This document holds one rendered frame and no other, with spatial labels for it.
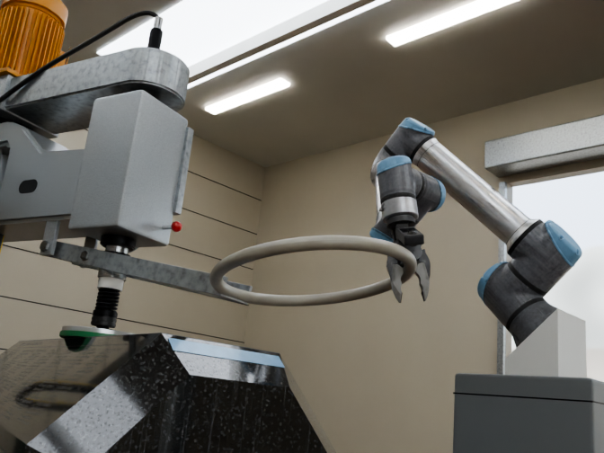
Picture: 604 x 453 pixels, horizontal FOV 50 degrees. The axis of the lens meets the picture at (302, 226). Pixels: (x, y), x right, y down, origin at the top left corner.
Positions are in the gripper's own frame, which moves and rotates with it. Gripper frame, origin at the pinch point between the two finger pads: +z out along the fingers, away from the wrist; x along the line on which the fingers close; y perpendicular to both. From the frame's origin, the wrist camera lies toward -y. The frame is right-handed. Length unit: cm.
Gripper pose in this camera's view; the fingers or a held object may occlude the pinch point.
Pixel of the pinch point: (412, 296)
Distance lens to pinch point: 154.9
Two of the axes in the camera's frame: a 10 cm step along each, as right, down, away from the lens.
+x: -10.0, 0.5, -0.5
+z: 0.6, 9.3, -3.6
